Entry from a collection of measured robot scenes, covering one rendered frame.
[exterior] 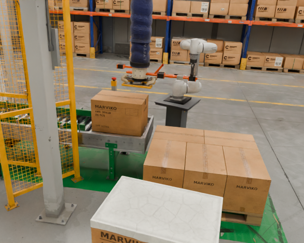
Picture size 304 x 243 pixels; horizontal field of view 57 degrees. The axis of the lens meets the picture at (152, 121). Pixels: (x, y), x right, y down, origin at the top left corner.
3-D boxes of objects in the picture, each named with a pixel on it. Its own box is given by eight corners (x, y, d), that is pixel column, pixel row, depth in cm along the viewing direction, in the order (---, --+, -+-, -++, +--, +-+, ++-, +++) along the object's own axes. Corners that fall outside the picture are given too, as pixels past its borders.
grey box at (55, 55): (35, 64, 236) (31, 27, 224) (38, 63, 240) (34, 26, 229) (58, 66, 233) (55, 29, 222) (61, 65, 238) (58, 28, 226)
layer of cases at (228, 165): (142, 198, 289) (143, 164, 273) (155, 152, 380) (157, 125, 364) (262, 214, 275) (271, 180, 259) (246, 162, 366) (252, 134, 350)
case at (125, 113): (91, 130, 337) (90, 99, 322) (103, 118, 374) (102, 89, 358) (141, 137, 329) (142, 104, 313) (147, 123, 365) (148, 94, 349)
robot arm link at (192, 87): (184, 90, 401) (199, 89, 403) (186, 96, 388) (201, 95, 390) (188, 36, 356) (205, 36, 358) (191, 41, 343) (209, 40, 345)
